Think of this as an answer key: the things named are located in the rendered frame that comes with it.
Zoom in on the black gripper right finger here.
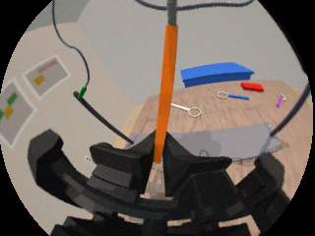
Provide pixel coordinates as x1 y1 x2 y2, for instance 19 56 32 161
161 131 232 198

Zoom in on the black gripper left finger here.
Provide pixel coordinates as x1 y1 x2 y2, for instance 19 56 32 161
90 130 157 194

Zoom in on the red rectangular block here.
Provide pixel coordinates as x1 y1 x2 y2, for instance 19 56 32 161
241 83 264 93

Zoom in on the orange handle with grey loop tip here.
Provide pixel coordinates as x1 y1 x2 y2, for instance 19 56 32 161
154 0 178 164

